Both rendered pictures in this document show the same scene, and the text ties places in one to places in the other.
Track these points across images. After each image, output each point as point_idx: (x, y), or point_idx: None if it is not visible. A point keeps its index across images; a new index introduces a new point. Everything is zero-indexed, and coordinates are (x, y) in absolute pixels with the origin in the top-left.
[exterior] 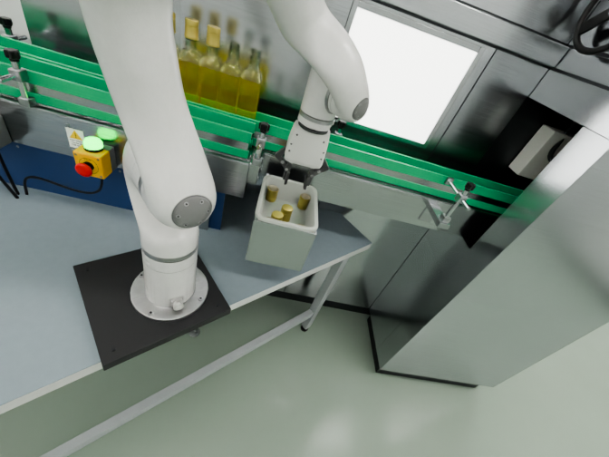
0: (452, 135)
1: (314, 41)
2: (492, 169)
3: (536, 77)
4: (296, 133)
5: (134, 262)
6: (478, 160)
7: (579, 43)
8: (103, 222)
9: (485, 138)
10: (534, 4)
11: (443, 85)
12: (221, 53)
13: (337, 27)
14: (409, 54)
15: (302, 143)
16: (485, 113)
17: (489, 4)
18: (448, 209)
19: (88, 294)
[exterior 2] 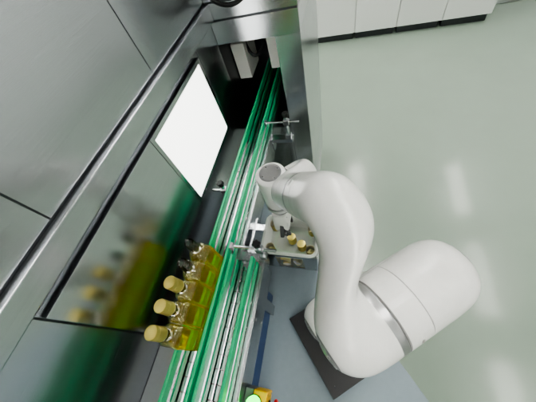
0: (223, 104)
1: None
2: (239, 88)
3: (211, 33)
4: (286, 217)
5: (321, 353)
6: (235, 95)
7: (222, 2)
8: (278, 395)
9: (228, 84)
10: (181, 8)
11: (206, 97)
12: (150, 284)
13: (302, 168)
14: (188, 112)
15: (289, 214)
16: (219, 77)
17: (173, 37)
18: (273, 130)
19: (355, 378)
